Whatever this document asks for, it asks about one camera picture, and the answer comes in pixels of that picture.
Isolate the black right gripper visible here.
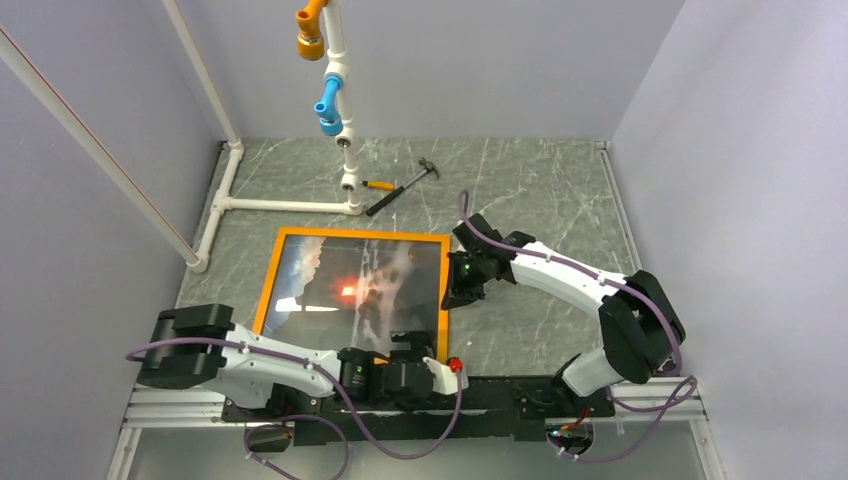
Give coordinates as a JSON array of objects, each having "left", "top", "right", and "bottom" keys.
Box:
[{"left": 441, "top": 251, "right": 489, "bottom": 310}]

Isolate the orange picture frame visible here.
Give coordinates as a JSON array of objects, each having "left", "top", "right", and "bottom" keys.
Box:
[{"left": 251, "top": 227, "right": 451, "bottom": 360}]

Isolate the yellow handled screwdriver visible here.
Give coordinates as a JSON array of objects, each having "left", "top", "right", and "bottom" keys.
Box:
[{"left": 361, "top": 180, "right": 396, "bottom": 192}]

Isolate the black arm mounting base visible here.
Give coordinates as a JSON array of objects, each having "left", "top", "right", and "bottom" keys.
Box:
[{"left": 221, "top": 375, "right": 615, "bottom": 441}]

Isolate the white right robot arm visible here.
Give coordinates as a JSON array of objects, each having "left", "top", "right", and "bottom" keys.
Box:
[{"left": 441, "top": 214, "right": 686, "bottom": 415}]

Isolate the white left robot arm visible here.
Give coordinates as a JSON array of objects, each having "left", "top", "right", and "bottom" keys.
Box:
[{"left": 126, "top": 304, "right": 464, "bottom": 420}]

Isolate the black claw hammer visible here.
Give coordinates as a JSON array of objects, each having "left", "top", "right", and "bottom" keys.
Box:
[{"left": 365, "top": 157, "right": 440, "bottom": 217}]

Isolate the blue pipe nozzle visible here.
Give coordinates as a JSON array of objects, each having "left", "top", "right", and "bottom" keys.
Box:
[{"left": 313, "top": 74, "right": 344, "bottom": 136}]

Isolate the white pvc pipe stand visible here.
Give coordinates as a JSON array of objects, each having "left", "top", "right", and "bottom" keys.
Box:
[{"left": 162, "top": 1, "right": 365, "bottom": 264}]

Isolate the orange pipe nozzle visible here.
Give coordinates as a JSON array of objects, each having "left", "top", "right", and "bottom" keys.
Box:
[{"left": 295, "top": 0, "right": 329, "bottom": 61}]

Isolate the white diagonal pole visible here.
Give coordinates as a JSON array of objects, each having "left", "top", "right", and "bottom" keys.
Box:
[{"left": 1, "top": 28, "right": 208, "bottom": 272}]

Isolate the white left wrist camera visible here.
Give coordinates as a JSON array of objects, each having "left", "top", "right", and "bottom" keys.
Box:
[{"left": 422, "top": 357, "right": 469, "bottom": 396}]

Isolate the aluminium table edge rail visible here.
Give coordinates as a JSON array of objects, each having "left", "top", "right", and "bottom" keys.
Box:
[{"left": 595, "top": 140, "right": 643, "bottom": 270}]

